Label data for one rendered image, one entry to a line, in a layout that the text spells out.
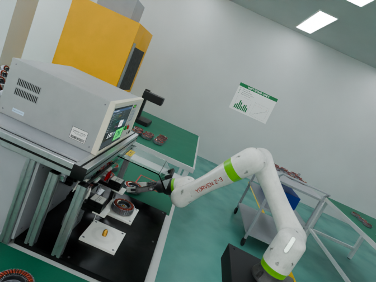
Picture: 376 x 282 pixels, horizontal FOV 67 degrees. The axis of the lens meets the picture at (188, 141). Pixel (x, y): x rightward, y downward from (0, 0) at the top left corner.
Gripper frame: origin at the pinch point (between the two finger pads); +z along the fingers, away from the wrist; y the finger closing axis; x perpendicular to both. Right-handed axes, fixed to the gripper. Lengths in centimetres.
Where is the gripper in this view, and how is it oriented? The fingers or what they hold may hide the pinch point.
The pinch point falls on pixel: (133, 187)
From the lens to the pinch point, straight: 177.3
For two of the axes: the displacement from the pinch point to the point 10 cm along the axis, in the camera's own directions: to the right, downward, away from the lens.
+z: -9.5, 0.7, 3.1
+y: 3.0, -0.7, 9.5
